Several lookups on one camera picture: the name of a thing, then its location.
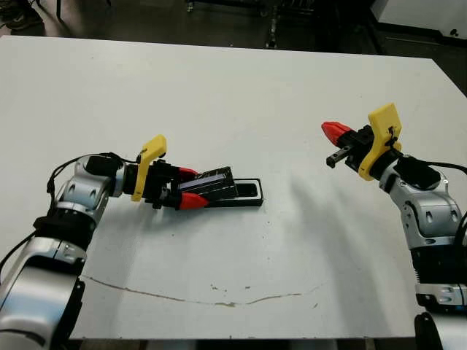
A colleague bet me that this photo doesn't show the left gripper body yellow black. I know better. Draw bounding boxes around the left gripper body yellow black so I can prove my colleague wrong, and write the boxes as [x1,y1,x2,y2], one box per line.
[131,134,182,211]

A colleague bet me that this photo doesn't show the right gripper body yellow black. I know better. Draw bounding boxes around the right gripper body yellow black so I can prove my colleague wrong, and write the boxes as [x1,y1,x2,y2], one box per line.
[325,102,403,182]

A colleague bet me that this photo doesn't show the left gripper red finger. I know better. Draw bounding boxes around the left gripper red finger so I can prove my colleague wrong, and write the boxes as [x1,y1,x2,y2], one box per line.
[174,192,210,211]
[177,166,201,180]

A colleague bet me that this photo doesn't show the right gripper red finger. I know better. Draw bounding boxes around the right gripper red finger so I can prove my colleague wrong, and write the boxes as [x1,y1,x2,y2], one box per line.
[320,120,355,136]
[321,126,343,147]

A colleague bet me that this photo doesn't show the black box lid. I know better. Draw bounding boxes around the black box lid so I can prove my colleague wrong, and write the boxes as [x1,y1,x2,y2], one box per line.
[178,166,238,201]

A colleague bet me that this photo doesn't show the black box with white liner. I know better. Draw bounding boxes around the black box with white liner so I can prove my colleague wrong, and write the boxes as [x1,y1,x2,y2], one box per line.
[204,177,263,209]

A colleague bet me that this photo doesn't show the white cabinet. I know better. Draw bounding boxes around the white cabinet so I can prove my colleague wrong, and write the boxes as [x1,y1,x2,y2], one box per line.
[371,0,467,37]

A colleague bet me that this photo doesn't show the black chair legs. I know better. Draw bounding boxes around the black chair legs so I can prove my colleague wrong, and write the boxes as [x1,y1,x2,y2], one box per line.
[31,0,114,23]

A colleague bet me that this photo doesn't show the dark sneaker of person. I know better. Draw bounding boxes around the dark sneaker of person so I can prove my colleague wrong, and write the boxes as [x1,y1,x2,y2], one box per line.
[3,12,44,31]

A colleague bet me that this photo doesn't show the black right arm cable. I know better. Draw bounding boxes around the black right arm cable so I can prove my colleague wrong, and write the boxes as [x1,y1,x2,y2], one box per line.
[404,156,467,252]

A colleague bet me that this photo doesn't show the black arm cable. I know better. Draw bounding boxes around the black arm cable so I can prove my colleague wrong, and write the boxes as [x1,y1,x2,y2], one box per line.
[404,156,467,252]
[0,151,142,278]

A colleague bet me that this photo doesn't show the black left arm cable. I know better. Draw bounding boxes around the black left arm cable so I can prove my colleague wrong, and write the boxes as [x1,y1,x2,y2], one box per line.
[0,151,142,278]

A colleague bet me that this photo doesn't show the black metal stand post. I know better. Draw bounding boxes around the black metal stand post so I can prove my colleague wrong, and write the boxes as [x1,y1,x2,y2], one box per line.
[265,16,281,50]

